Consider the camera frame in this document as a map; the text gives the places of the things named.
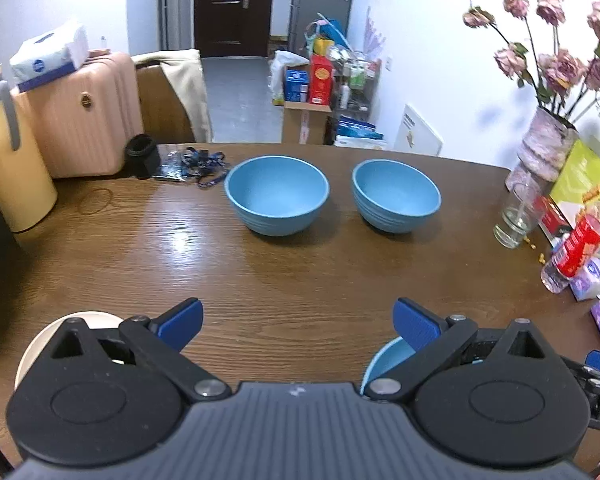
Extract grey refrigerator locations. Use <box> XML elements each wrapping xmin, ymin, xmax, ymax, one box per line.
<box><xmin>287</xmin><ymin>0</ymin><xmax>359</xmax><ymax>56</ymax></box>

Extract wooden chair with cloth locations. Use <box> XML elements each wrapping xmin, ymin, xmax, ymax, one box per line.
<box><xmin>132</xmin><ymin>49</ymin><xmax>213</xmax><ymax>143</ymax></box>

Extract pink suitcase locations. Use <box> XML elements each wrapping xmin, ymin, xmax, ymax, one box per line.
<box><xmin>12</xmin><ymin>50</ymin><xmax>145</xmax><ymax>179</ymax></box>

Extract yellow bin with grey handle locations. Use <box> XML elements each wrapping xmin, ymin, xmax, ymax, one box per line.
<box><xmin>0</xmin><ymin>64</ymin><xmax>58</xmax><ymax>233</ymax></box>

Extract green yellow box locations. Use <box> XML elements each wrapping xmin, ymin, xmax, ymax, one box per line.
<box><xmin>549</xmin><ymin>139</ymin><xmax>600</xmax><ymax>261</ymax></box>

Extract cream plate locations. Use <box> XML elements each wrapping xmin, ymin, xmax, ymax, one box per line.
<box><xmin>14</xmin><ymin>310</ymin><xmax>127</xmax><ymax>392</ymax></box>

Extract drinking glass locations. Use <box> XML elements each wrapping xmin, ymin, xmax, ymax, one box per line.
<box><xmin>494</xmin><ymin>180</ymin><xmax>543</xmax><ymax>249</ymax></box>

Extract dark blue lanyard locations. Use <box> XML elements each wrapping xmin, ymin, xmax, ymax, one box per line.
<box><xmin>179</xmin><ymin>146</ymin><xmax>230</xmax><ymax>190</ymax></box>

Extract blue carton box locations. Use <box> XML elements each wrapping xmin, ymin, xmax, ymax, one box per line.
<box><xmin>284</xmin><ymin>67</ymin><xmax>311</xmax><ymax>103</ymax></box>

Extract blue plastic bag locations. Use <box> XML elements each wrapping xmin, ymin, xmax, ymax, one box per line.
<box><xmin>305</xmin><ymin>12</ymin><xmax>348</xmax><ymax>48</ymax></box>

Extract blue bowl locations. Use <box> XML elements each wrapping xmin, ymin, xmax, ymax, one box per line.
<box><xmin>224</xmin><ymin>155</ymin><xmax>330</xmax><ymax>237</ymax></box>
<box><xmin>360</xmin><ymin>336</ymin><xmax>416</xmax><ymax>396</ymax></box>
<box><xmin>351</xmin><ymin>159</ymin><xmax>442</xmax><ymax>234</ymax></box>

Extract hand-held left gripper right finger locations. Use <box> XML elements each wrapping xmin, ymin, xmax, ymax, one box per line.
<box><xmin>365</xmin><ymin>297</ymin><xmax>561</xmax><ymax>403</ymax></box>

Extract small purple tissue pack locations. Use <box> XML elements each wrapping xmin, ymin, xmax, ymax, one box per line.
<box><xmin>569</xmin><ymin>259</ymin><xmax>600</xmax><ymax>302</ymax></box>

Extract small red box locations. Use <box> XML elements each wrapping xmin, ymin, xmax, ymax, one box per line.
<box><xmin>534</xmin><ymin>195</ymin><xmax>573</xmax><ymax>241</ymax></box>

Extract metal wire rack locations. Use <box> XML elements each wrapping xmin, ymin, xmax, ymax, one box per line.
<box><xmin>332</xmin><ymin>50</ymin><xmax>382</xmax><ymax>126</ymax></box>

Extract tall red box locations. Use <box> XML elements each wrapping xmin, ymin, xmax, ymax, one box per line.
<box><xmin>308</xmin><ymin>54</ymin><xmax>335</xmax><ymax>107</ymax></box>

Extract interior door frame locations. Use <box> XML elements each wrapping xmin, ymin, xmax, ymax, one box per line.
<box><xmin>157</xmin><ymin>0</ymin><xmax>196</xmax><ymax>51</ymax></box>

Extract dried pink roses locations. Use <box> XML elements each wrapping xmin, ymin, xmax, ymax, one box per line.
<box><xmin>462</xmin><ymin>0</ymin><xmax>600</xmax><ymax>121</ymax></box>

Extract black cylinder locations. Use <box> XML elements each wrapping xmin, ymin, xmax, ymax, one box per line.
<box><xmin>124</xmin><ymin>133</ymin><xmax>162</xmax><ymax>181</ymax></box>

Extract blue flat package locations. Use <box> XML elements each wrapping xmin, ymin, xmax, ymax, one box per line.
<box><xmin>334</xmin><ymin>115</ymin><xmax>385</xmax><ymax>150</ymax></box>

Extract scattered yellow snack crumbs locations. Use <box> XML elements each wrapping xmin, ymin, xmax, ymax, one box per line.
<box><xmin>522</xmin><ymin>237</ymin><xmax>548</xmax><ymax>266</ymax></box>

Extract rubber band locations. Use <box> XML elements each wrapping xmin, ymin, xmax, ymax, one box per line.
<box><xmin>77</xmin><ymin>188</ymin><xmax>113</xmax><ymax>216</ymax></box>

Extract mottled pink vase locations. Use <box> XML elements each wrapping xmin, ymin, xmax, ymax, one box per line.
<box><xmin>505</xmin><ymin>106</ymin><xmax>579</xmax><ymax>196</ymax></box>

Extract red label water bottle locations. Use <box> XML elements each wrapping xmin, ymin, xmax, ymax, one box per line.
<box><xmin>540</xmin><ymin>199</ymin><xmax>600</xmax><ymax>293</ymax></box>

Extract white and blue tissue pack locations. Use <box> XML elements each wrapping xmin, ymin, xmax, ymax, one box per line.
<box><xmin>9</xmin><ymin>20</ymin><xmax>90</xmax><ymax>93</ymax></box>

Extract dark brown door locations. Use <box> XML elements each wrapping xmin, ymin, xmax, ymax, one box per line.
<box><xmin>194</xmin><ymin>0</ymin><xmax>277</xmax><ymax>59</ymax></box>

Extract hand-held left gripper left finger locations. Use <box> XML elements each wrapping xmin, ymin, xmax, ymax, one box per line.
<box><xmin>40</xmin><ymin>297</ymin><xmax>233</xmax><ymax>403</ymax></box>

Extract white panel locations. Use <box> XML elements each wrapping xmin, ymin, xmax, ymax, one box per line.
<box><xmin>392</xmin><ymin>104</ymin><xmax>445</xmax><ymax>157</ymax></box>

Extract clear plastic pouch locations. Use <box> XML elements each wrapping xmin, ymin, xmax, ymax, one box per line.
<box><xmin>152</xmin><ymin>152</ymin><xmax>196</xmax><ymax>181</ymax></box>

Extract purple wall decal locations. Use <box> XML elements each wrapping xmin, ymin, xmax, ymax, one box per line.
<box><xmin>362</xmin><ymin>6</ymin><xmax>388</xmax><ymax>61</ymax></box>

